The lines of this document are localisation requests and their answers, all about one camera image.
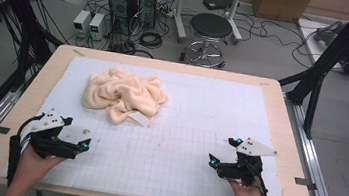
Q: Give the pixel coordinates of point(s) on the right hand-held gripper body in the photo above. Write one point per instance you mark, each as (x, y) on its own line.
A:
(247, 169)

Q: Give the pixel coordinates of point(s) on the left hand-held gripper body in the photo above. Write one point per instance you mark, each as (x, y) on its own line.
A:
(45, 142)

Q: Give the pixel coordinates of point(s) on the cream towel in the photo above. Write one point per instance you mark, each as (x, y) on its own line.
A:
(122, 93)

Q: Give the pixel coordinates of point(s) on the person's left hand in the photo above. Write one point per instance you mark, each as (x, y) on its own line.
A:
(31, 169)

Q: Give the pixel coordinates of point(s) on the white grid mat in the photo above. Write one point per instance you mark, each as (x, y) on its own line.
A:
(162, 157)

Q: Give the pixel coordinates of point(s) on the white power supply unit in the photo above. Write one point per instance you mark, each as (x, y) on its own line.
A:
(98, 26)
(81, 21)

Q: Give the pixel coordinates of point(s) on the black round stool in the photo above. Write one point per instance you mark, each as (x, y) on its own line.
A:
(211, 26)

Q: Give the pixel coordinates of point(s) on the white floor board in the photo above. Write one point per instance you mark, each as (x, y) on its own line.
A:
(310, 40)

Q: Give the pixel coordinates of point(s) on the white stand leg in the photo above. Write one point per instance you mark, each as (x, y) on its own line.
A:
(234, 14)
(181, 14)

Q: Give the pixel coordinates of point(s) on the large black computer tower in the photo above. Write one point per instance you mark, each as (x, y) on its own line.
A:
(122, 2)

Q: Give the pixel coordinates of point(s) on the black flat device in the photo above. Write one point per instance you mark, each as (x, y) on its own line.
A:
(219, 3)

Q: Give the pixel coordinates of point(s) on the slim black computer tower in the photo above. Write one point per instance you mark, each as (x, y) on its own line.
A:
(147, 2)

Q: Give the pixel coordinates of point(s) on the cardboard box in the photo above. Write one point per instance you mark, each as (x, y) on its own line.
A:
(281, 5)

